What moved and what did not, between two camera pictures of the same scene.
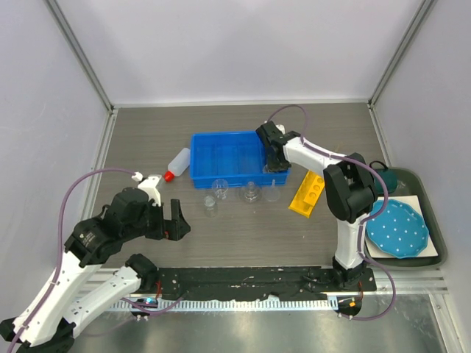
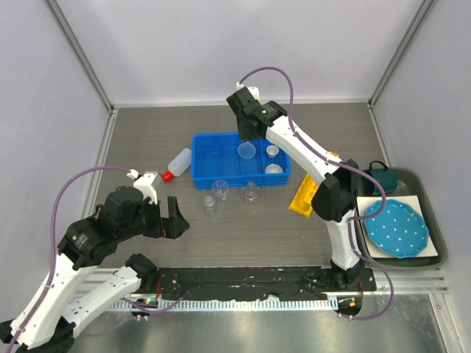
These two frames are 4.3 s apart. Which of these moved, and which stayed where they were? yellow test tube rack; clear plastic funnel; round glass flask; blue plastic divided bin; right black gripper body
Moved: right black gripper body; clear plastic funnel
Stayed: blue plastic divided bin; yellow test tube rack; round glass flask
